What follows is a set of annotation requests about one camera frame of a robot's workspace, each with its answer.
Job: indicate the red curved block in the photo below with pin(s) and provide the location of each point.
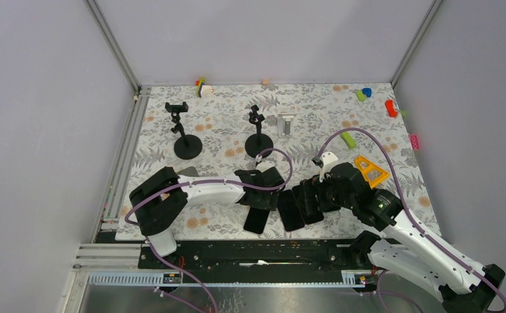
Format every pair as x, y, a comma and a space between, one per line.
391, 110

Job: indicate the floral patterned mat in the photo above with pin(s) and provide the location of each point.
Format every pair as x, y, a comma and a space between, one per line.
323, 111

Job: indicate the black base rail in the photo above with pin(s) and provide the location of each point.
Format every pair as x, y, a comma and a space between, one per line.
292, 261

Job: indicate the purple-edged smartphone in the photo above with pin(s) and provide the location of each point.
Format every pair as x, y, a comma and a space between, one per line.
289, 211

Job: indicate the silver-edged smartphone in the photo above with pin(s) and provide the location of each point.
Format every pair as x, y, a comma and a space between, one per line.
256, 220

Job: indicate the black smartphone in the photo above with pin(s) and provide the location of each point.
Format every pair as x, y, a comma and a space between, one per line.
307, 202

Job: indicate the black round-base phone stand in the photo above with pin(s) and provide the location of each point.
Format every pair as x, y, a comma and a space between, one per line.
187, 146

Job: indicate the lime green block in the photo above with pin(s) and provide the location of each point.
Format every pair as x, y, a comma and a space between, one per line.
360, 95

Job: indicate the blue heart block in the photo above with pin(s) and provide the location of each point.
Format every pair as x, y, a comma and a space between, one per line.
367, 92

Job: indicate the black phone stand with phone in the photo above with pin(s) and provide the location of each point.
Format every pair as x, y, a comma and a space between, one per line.
258, 142

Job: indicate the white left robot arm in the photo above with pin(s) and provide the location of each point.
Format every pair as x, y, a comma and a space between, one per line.
158, 201

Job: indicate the silver metal phone stand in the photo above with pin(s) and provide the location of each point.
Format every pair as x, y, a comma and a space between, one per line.
285, 125

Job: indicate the yellow triangular plastic frame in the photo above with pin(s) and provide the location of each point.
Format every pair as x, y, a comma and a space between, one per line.
371, 172

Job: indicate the stacked coloured blocks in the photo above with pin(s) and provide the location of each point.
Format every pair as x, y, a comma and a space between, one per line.
203, 90

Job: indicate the blue-edged smartphone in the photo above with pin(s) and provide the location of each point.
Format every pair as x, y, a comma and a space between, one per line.
325, 197

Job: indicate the green toy block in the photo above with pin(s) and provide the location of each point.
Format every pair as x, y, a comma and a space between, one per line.
349, 140

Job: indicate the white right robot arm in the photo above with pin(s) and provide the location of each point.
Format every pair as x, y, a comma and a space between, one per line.
407, 247

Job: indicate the pink lego brick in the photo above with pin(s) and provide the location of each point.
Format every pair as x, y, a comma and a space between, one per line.
415, 143

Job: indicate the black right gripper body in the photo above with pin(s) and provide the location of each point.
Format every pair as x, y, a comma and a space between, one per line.
340, 197

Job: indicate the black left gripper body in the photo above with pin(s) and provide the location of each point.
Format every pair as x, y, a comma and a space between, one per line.
267, 202

